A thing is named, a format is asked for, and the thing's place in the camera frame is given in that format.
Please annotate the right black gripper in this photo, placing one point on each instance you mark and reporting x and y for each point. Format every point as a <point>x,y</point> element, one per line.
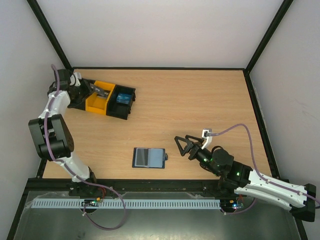
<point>194,150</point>

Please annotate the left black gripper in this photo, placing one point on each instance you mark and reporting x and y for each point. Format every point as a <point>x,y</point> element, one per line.
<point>90,91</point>

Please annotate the black VIP card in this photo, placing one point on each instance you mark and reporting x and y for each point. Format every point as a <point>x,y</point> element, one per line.
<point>97,89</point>

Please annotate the blue leather card holder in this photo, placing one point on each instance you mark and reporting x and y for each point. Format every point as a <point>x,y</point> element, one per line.
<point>157,158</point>

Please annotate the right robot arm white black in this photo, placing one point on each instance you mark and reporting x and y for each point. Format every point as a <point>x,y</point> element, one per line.
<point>241,179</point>

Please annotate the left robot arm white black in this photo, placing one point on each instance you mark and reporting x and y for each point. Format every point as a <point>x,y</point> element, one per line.
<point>53,140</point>

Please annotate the black card in yellow bin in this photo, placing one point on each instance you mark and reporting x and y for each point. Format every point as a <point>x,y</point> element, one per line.
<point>105,95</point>

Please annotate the blue card in bin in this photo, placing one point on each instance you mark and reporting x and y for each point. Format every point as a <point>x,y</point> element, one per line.
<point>123,98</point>

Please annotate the left black storage bin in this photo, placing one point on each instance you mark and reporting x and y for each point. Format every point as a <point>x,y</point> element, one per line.
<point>82,106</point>

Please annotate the black storage bin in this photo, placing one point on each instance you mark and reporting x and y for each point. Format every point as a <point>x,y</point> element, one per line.
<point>82,106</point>
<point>119,110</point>

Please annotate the yellow storage bin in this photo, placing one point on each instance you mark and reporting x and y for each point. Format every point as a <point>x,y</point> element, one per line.
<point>97,104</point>

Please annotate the right black storage bin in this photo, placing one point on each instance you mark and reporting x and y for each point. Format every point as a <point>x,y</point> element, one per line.
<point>119,110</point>

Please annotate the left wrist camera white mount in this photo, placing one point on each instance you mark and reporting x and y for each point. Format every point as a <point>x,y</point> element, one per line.
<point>75,79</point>

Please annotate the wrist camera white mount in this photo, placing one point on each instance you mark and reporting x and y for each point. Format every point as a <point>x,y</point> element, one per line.
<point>75,79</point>
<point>206,136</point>

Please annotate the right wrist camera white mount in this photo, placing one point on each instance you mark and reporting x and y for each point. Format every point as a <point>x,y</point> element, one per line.
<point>206,136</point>

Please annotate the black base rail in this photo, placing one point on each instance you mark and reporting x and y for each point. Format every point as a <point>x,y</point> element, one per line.
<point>206,188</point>

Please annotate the light blue slotted cable duct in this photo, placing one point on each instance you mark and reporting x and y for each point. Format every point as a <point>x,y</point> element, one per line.
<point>185,204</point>

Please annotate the black enclosure frame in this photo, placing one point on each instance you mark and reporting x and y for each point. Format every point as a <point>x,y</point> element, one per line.
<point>281,12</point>

